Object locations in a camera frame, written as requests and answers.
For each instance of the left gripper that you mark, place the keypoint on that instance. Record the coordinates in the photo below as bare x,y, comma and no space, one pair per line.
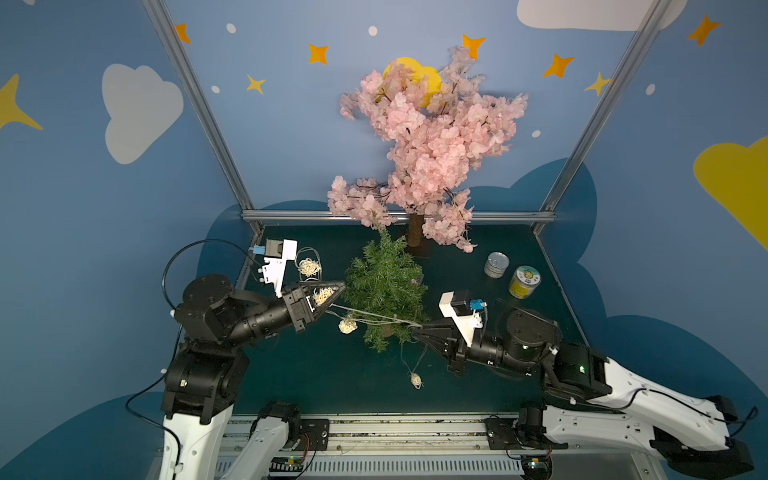
297,307

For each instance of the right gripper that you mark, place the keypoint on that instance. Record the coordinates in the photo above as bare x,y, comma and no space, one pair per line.
452,347

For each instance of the string lights with rattan balls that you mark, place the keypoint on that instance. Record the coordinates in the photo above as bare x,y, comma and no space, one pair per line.
309,267

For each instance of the small green christmas tree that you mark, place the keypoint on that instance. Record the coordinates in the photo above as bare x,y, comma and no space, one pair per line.
385,279

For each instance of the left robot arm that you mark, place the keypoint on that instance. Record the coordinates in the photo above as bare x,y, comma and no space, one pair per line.
202,381

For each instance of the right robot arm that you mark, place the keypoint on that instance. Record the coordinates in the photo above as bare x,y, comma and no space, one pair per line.
589,398

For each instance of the pink cherry blossom tree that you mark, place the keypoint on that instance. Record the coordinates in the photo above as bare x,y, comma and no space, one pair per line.
437,137

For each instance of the silver tin can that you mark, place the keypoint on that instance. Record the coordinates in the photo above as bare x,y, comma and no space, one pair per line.
496,265

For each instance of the yellow labelled can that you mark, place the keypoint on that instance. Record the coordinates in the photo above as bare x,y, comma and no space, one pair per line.
524,282

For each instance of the right controller board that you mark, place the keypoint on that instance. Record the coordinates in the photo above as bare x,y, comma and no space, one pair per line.
536,468

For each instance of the controller board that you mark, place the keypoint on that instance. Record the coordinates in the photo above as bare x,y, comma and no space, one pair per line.
536,468
290,467

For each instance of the left controller board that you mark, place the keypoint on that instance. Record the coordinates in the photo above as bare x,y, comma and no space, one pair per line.
290,467

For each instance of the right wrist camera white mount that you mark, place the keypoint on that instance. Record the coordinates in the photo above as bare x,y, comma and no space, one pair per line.
461,309

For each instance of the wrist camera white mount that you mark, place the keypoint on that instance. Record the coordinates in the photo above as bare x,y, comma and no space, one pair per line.
461,309
276,255

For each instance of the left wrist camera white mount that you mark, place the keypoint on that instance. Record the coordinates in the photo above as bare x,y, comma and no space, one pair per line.
276,255

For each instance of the aluminium mounting rail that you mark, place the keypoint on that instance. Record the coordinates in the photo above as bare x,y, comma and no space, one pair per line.
465,434

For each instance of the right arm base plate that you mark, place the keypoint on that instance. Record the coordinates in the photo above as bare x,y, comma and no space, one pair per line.
507,433

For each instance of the back horizontal frame bar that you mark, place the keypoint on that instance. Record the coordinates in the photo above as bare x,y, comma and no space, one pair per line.
317,216

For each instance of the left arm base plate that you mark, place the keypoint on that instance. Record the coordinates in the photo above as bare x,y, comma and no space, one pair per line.
309,434

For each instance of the left diagonal frame post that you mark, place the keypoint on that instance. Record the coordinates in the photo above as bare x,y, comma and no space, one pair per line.
161,19

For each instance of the diagonal frame post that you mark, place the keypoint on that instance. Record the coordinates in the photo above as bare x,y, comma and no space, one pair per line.
161,19
635,53

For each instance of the right diagonal frame post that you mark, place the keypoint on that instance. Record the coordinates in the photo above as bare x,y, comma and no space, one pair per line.
635,53

